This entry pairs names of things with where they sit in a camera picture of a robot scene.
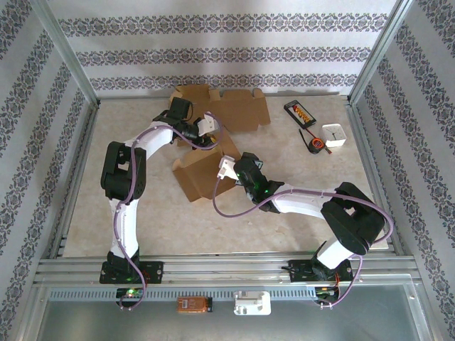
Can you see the brown cardboard mailer box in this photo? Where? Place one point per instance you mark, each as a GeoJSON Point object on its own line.
{"type": "Point", "coordinates": [238, 110]}
{"type": "Point", "coordinates": [204, 177]}

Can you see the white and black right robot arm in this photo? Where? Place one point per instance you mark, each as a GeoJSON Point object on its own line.
{"type": "Point", "coordinates": [302, 206]}

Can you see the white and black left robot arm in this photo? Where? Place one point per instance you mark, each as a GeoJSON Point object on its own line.
{"type": "Point", "coordinates": [124, 227]}

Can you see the black orange tape measure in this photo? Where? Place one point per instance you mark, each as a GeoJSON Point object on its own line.
{"type": "Point", "coordinates": [316, 145]}

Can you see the black tray with orange beads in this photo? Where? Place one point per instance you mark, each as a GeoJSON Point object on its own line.
{"type": "Point", "coordinates": [300, 114]}

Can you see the white square clock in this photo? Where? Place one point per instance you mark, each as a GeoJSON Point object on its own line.
{"type": "Point", "coordinates": [333, 135]}

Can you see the small controller circuit board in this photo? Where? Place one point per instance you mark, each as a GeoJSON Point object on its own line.
{"type": "Point", "coordinates": [326, 291]}
{"type": "Point", "coordinates": [131, 293]}

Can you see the orange flat device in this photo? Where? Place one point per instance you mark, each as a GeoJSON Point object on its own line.
{"type": "Point", "coordinates": [193, 305]}

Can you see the grey metal base panel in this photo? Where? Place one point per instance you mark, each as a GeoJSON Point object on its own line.
{"type": "Point", "coordinates": [320, 323]}

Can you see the aluminium mounting rail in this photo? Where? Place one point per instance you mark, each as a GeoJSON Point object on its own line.
{"type": "Point", "coordinates": [227, 266]}

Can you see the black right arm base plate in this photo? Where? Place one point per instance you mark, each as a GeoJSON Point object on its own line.
{"type": "Point", "coordinates": [300, 271]}

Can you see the aluminium side rail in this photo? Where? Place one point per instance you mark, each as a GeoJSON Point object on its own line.
{"type": "Point", "coordinates": [76, 177]}
{"type": "Point", "coordinates": [371, 170]}

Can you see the white plastic bracket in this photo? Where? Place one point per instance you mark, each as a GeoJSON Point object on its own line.
{"type": "Point", "coordinates": [252, 302]}

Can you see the aluminium frame post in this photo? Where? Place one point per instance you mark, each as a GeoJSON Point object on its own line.
{"type": "Point", "coordinates": [380, 46]}
{"type": "Point", "coordinates": [67, 53]}

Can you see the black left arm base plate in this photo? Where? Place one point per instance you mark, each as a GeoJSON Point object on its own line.
{"type": "Point", "coordinates": [154, 271]}

